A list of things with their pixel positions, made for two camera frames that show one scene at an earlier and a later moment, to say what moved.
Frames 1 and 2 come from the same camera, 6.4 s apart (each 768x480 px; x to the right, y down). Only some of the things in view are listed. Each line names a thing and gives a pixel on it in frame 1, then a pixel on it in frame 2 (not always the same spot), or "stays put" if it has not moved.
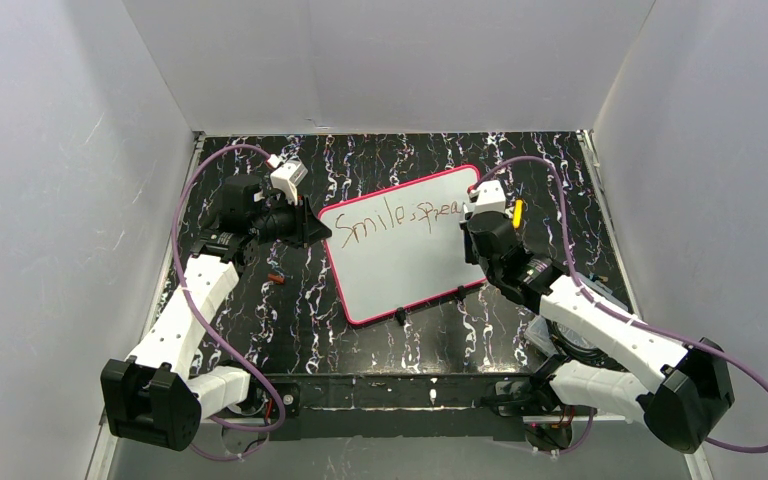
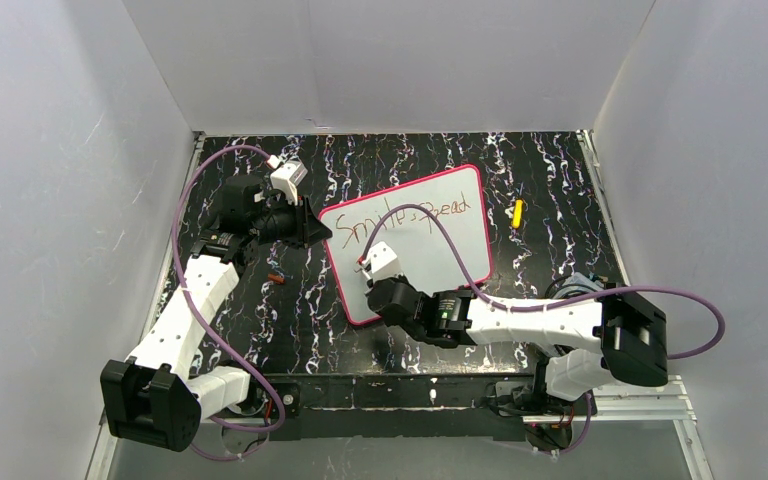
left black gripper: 302,224 stays put
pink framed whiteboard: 402,246 stays put
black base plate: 436,407 stays put
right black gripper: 472,228 to 376,295
